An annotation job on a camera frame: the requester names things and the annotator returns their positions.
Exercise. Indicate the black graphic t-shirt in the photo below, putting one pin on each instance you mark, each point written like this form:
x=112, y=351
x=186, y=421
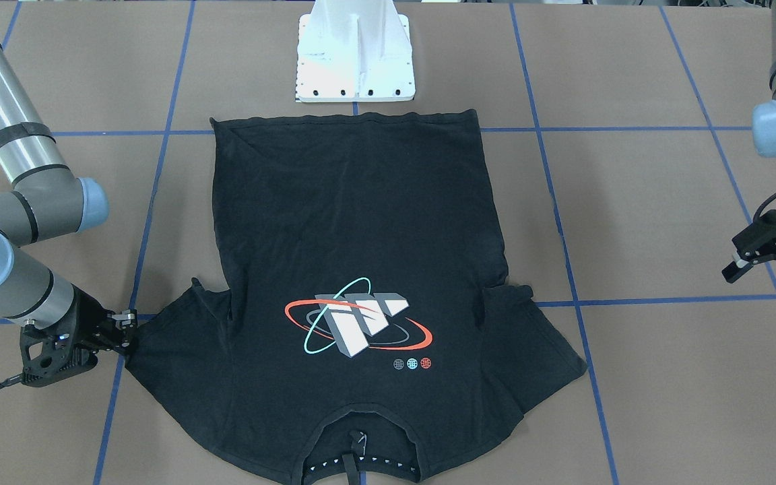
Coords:
x=368, y=324

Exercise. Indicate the white camera mast pedestal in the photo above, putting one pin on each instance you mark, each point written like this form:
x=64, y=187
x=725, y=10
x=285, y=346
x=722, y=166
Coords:
x=354, y=51

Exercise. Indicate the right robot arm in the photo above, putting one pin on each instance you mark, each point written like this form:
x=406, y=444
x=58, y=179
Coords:
x=45, y=200

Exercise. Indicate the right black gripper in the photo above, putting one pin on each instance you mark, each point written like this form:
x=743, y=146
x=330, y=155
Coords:
x=89, y=315

